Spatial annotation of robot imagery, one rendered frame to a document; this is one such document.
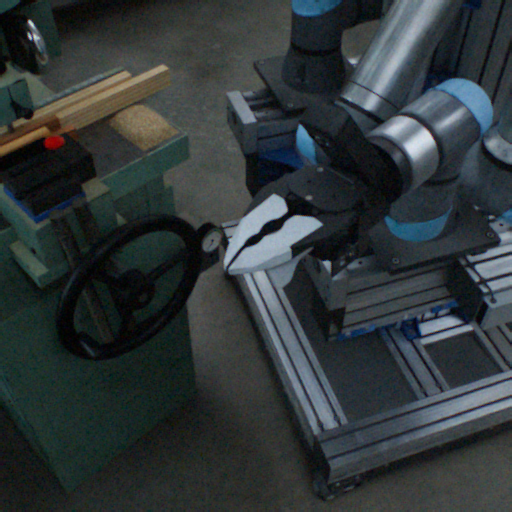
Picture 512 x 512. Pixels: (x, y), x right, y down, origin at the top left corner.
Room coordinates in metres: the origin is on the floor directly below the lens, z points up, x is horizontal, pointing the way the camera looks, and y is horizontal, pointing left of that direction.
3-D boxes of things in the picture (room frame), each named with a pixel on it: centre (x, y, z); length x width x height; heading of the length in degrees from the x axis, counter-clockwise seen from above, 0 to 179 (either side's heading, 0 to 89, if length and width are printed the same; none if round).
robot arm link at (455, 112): (0.58, -0.21, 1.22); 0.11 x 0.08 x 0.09; 133
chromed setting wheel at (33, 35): (1.11, 0.42, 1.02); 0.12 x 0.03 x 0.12; 43
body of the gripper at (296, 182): (0.47, -0.09, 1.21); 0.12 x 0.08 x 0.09; 133
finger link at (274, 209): (0.41, 0.00, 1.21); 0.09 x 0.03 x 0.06; 133
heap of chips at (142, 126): (1.01, 0.21, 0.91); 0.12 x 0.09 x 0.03; 43
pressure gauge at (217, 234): (0.95, 0.09, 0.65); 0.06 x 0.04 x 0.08; 133
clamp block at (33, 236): (0.77, 0.32, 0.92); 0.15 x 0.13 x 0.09; 133
